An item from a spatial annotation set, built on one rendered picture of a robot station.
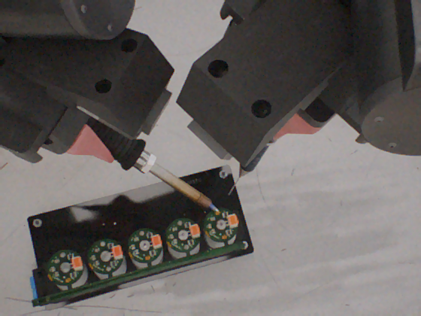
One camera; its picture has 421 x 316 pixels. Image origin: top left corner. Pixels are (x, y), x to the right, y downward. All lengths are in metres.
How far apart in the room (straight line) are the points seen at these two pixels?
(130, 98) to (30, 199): 0.28
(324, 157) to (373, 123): 0.38
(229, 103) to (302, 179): 0.36
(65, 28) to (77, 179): 0.30
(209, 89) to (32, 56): 0.14
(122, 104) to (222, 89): 0.10
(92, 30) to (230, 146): 0.09
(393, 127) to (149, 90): 0.16
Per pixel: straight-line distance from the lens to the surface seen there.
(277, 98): 0.39
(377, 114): 0.36
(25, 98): 0.52
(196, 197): 0.65
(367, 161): 0.75
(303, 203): 0.73
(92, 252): 0.66
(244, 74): 0.39
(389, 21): 0.36
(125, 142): 0.63
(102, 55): 0.48
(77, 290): 0.66
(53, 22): 0.45
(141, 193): 0.72
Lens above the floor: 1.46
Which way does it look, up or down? 75 degrees down
